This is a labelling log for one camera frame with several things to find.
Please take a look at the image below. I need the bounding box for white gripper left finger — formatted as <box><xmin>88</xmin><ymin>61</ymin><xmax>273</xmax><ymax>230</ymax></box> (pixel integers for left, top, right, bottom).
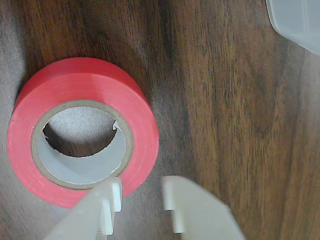
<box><xmin>44</xmin><ymin>176</ymin><xmax>124</xmax><ymax>240</ymax></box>

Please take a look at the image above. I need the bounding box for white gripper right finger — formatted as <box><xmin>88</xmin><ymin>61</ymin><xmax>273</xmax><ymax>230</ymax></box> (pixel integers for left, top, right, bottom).
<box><xmin>161</xmin><ymin>175</ymin><xmax>247</xmax><ymax>240</ymax></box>

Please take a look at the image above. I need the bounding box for red tape roll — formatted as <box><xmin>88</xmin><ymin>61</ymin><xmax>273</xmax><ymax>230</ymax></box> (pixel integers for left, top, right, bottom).
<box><xmin>6</xmin><ymin>57</ymin><xmax>160</xmax><ymax>209</ymax></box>

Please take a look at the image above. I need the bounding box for clear plastic storage box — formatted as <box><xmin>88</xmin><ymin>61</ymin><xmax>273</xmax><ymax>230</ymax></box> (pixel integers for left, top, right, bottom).
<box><xmin>265</xmin><ymin>0</ymin><xmax>320</xmax><ymax>56</ymax></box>

